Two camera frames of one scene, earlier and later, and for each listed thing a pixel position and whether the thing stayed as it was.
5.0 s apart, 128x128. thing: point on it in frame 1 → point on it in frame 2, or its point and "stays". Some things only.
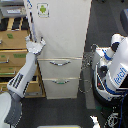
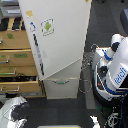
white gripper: [34, 47] → [95, 121]
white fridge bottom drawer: [61, 88] stays
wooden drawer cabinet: [14, 54] stays
